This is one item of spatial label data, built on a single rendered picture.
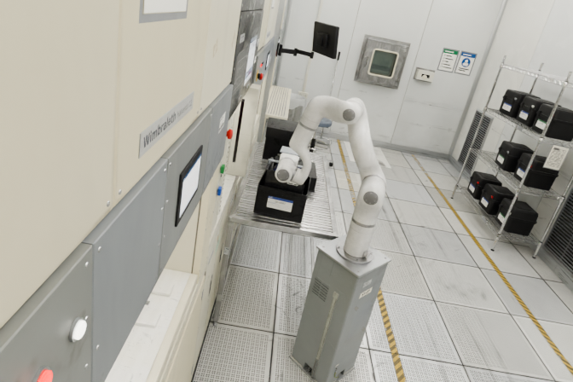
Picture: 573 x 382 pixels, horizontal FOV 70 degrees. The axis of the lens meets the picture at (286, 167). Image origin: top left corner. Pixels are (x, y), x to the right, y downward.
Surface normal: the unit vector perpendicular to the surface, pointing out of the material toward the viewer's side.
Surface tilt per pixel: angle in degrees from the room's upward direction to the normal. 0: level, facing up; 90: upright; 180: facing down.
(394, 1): 90
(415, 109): 90
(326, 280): 90
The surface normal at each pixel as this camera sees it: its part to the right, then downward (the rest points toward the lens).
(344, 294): -0.72, 0.13
